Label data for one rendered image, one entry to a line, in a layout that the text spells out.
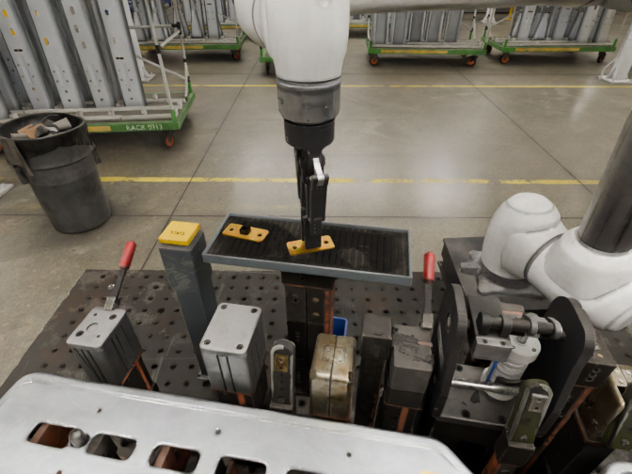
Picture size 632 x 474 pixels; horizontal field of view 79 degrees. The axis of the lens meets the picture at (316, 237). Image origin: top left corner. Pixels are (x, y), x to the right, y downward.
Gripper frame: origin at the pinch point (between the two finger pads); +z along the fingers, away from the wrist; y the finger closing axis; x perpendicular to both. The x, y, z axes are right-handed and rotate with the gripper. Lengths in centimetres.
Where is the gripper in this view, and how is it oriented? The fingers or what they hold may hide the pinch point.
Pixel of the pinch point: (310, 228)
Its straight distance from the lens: 68.1
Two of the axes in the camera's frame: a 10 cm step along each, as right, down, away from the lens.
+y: 2.7, 5.9, -7.7
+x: 9.6, -1.6, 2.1
